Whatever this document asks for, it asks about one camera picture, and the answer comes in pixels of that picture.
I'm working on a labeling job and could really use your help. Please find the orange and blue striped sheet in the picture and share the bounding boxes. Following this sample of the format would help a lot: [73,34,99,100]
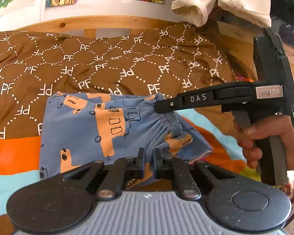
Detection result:
[0,107,260,215]

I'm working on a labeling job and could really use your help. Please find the cream hanging garment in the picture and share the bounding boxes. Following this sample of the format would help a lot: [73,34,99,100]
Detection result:
[171,0,271,28]

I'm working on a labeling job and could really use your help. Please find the blue patterned child pants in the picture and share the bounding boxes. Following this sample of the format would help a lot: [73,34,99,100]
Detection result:
[39,92,212,188]

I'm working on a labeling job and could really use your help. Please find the person's right hand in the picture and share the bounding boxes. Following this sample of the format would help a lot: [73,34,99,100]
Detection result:
[234,115,294,170]

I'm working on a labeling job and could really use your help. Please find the brown PF patterned blanket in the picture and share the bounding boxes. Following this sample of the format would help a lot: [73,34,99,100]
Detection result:
[0,22,255,139]

